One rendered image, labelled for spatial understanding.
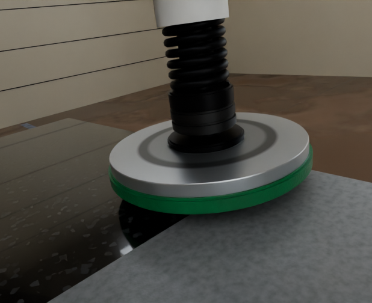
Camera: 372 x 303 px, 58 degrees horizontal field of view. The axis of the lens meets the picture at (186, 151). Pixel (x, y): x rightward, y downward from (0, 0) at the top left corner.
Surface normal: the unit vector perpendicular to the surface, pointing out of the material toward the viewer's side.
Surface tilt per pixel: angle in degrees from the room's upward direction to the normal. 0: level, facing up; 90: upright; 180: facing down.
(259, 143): 0
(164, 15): 90
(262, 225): 0
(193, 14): 90
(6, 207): 0
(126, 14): 90
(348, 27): 90
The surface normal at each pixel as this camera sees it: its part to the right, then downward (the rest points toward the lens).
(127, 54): 0.66, 0.19
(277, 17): -0.74, 0.33
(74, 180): -0.13, -0.92
